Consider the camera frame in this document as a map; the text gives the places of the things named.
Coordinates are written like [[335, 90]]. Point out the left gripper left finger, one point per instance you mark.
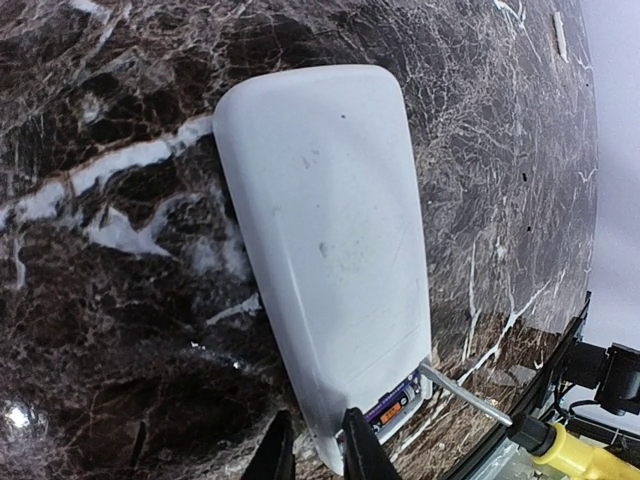
[[274, 458]]

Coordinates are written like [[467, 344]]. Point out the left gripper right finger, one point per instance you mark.
[[364, 457]]

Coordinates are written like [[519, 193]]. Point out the yellow handled screwdriver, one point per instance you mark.
[[548, 443]]

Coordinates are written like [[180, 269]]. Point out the white battery cover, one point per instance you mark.
[[560, 36]]

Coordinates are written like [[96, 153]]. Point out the purple battery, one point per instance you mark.
[[390, 405]]

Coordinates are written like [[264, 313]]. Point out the black front rail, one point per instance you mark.
[[536, 399]]

